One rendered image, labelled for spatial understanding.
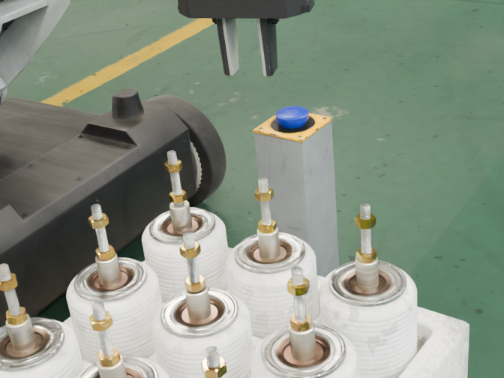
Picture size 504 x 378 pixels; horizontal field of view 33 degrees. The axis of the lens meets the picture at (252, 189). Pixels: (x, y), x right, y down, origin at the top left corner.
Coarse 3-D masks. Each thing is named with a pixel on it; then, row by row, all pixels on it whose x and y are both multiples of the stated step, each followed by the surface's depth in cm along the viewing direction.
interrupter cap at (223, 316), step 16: (208, 288) 85; (176, 304) 83; (224, 304) 82; (160, 320) 81; (176, 320) 81; (192, 320) 81; (208, 320) 81; (224, 320) 80; (192, 336) 79; (208, 336) 79
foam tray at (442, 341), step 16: (320, 320) 91; (432, 320) 89; (448, 320) 89; (432, 336) 87; (448, 336) 87; (464, 336) 88; (432, 352) 85; (448, 352) 85; (464, 352) 89; (416, 368) 83; (432, 368) 83; (448, 368) 86; (464, 368) 90
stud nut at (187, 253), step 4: (196, 244) 78; (180, 248) 78; (184, 248) 78; (192, 248) 78; (196, 248) 78; (200, 248) 79; (180, 252) 78; (184, 252) 78; (188, 252) 78; (192, 252) 78; (196, 252) 78; (184, 256) 78; (188, 256) 78; (192, 256) 78
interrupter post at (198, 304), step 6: (204, 288) 80; (186, 294) 80; (192, 294) 80; (198, 294) 80; (204, 294) 80; (186, 300) 81; (192, 300) 80; (198, 300) 80; (204, 300) 80; (192, 306) 80; (198, 306) 80; (204, 306) 81; (192, 312) 81; (198, 312) 81; (204, 312) 81; (210, 312) 82; (192, 318) 81; (198, 318) 81; (204, 318) 81
